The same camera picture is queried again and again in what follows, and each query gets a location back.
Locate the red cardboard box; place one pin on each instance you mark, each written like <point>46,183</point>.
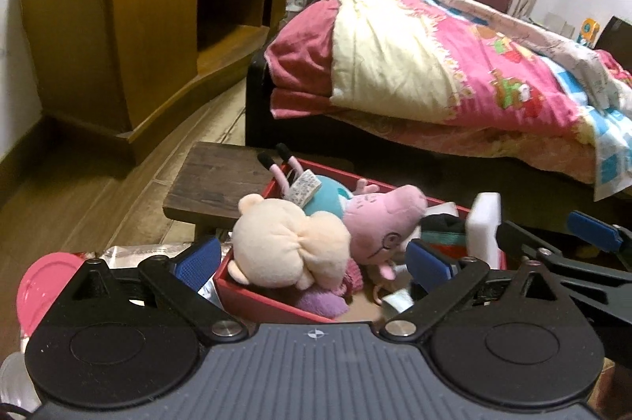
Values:
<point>256,299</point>

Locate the pink pig plush toy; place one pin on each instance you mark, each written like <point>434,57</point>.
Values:
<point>385,212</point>

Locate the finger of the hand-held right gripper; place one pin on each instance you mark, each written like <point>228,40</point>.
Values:
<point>518,237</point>
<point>592,230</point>

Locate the yellow blue toy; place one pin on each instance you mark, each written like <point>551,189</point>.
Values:
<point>590,30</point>

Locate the beige bear plush toy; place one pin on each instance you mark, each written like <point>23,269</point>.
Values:
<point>281,242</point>

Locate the dark striped cloth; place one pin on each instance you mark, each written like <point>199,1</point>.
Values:
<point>444,227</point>

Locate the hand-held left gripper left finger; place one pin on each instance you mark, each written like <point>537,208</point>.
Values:
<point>200,259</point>

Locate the white wall sockets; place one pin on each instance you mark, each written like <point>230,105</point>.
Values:
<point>560,25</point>

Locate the purple plush toy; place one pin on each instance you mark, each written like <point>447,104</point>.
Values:
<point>316,301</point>

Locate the white sponge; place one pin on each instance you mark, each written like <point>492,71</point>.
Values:
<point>484,227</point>

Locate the dark wooden stool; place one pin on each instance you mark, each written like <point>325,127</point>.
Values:
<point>212,183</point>

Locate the bed with pink quilt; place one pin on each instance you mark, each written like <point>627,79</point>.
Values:
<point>419,55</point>

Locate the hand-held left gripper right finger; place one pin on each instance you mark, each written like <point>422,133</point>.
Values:
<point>427,262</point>

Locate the dark brown furniture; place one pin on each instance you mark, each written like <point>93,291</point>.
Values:
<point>617,35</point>

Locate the wooden cabinet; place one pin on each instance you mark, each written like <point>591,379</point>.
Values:
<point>148,30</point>

